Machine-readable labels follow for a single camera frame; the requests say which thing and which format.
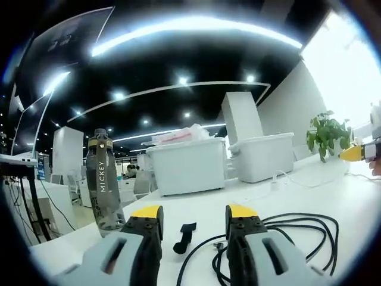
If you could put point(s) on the white square pillar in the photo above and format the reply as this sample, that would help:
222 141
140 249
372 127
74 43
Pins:
242 114

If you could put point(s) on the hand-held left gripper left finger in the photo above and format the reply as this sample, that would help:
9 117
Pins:
135 238

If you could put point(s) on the white desktop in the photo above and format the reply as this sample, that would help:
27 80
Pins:
193 208

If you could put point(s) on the white storage bin with bags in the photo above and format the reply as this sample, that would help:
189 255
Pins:
186 167

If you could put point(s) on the green potted plant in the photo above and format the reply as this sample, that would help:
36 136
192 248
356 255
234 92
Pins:
327 134

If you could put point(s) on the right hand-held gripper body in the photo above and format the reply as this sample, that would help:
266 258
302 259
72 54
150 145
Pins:
373 134

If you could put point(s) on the white lidded storage bin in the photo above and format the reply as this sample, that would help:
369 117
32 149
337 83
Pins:
263 158

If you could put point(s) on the white plastic bags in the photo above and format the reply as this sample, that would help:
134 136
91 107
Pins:
190 133

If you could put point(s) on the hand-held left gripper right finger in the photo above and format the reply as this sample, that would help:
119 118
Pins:
253 241

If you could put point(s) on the black monitor stand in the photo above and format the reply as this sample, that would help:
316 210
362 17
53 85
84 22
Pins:
32 202

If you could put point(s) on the computer monitor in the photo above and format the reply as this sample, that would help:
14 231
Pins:
22 131

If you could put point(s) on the dark transparent water bottle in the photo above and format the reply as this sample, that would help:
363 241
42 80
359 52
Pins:
102 184

